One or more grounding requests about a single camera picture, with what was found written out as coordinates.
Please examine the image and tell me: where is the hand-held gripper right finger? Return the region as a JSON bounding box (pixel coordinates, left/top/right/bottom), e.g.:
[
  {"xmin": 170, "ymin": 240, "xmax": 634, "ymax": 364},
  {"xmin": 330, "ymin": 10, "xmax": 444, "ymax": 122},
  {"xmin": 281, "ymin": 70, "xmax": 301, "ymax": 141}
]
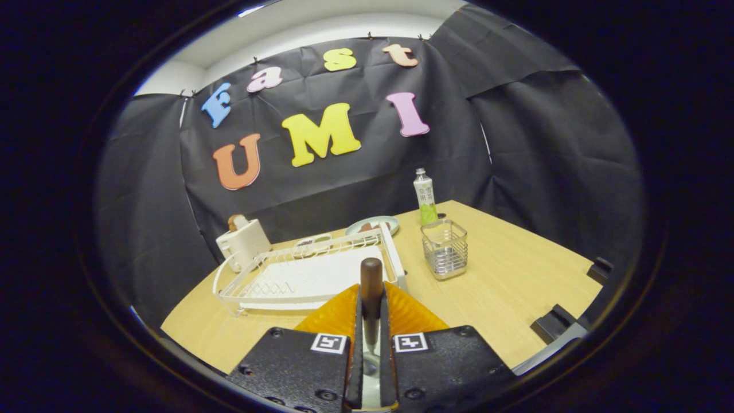
[{"xmin": 380, "ymin": 281, "xmax": 517, "ymax": 411}]

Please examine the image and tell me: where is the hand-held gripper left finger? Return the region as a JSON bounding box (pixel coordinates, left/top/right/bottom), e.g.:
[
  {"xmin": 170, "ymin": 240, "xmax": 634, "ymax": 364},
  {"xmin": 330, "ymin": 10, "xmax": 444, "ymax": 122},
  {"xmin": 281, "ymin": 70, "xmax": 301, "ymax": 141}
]
[{"xmin": 227, "ymin": 283, "xmax": 365, "ymax": 412}]

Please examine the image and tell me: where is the wooden handled metal spoon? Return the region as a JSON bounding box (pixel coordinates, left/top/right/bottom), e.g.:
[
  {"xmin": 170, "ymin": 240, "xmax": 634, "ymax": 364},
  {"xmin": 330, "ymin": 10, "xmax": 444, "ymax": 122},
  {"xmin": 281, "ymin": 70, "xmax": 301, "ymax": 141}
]
[{"xmin": 360, "ymin": 258, "xmax": 384, "ymax": 379}]

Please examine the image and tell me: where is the white wire dish rack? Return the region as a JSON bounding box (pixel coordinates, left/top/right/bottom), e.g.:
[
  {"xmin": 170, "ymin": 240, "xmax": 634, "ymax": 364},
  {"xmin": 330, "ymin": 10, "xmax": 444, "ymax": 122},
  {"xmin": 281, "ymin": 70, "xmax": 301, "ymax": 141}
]
[{"xmin": 213, "ymin": 223, "xmax": 409, "ymax": 316}]

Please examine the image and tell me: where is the clear wire basket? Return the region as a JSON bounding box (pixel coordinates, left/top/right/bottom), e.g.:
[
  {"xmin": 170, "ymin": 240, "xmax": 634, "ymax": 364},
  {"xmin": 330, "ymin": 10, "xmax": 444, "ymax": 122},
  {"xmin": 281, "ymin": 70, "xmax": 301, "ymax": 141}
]
[{"xmin": 420, "ymin": 219, "xmax": 468, "ymax": 280}]

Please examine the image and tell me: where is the pale green plate with meat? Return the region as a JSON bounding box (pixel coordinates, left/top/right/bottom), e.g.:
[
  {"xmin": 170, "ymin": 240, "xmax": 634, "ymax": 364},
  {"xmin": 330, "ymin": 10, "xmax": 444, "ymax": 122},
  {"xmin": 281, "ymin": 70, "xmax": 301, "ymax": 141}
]
[{"xmin": 345, "ymin": 216, "xmax": 400, "ymax": 237}]

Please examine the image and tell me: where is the white drain tray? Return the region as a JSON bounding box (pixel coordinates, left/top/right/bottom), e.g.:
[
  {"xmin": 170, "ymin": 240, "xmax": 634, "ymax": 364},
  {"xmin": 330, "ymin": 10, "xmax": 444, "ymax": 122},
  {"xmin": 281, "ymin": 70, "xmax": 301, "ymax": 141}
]
[{"xmin": 240, "ymin": 246, "xmax": 396, "ymax": 311}]

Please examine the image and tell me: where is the white toaster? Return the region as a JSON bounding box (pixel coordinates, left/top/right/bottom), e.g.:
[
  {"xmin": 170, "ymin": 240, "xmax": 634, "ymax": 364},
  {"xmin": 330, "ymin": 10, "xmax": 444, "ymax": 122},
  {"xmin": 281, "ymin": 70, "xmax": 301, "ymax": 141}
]
[{"xmin": 216, "ymin": 219, "xmax": 272, "ymax": 272}]

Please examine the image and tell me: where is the green drink bottle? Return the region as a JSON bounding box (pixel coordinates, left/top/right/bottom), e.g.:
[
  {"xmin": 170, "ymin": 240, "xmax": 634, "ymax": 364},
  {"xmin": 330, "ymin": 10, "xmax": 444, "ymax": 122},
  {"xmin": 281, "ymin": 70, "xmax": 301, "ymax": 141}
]
[{"xmin": 413, "ymin": 168, "xmax": 439, "ymax": 226}]

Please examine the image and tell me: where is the black table clamp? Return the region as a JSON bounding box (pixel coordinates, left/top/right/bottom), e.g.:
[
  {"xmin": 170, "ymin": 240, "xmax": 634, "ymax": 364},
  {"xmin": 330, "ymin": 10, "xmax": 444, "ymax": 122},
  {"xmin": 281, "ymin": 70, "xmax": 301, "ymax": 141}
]
[
  {"xmin": 588, "ymin": 256, "xmax": 614, "ymax": 282},
  {"xmin": 530, "ymin": 304, "xmax": 591, "ymax": 345}
]

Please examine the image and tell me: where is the black backdrop cloth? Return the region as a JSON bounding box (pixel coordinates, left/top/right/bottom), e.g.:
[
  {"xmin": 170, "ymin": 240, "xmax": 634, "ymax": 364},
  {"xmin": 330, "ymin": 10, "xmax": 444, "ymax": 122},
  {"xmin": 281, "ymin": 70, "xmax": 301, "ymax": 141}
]
[{"xmin": 95, "ymin": 3, "xmax": 646, "ymax": 322}]

